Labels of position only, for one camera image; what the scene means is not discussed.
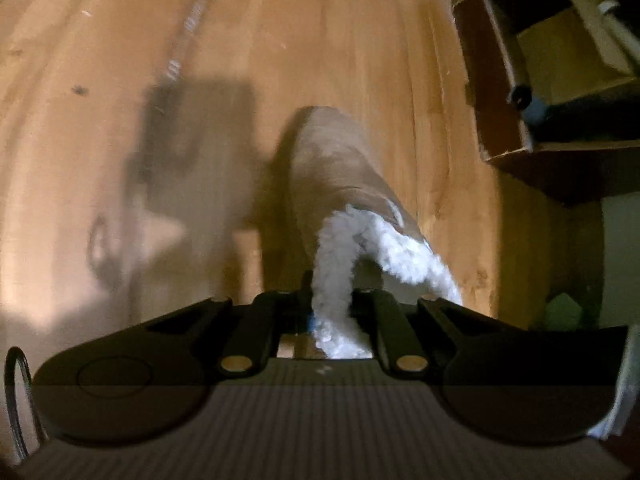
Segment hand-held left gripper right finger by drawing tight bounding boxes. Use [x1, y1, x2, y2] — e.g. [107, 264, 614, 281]
[349, 288, 533, 376]

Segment tan fur-lined slipper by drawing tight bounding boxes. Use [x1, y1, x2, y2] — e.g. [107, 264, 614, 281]
[280, 105, 466, 361]

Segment black tube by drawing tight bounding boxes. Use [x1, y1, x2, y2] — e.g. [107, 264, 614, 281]
[506, 82, 551, 128]

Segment beige cardboard sheet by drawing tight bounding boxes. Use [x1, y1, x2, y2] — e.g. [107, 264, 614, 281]
[515, 0, 640, 106]

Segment green object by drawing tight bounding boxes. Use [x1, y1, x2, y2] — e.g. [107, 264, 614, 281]
[542, 292, 584, 332]

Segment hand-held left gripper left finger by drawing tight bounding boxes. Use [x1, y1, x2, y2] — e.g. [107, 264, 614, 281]
[142, 270, 315, 377]

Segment black cable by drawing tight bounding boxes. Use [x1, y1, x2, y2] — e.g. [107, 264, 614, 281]
[4, 346, 47, 464]

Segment dark brown cardboard box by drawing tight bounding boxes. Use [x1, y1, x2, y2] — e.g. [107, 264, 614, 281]
[450, 0, 640, 206]

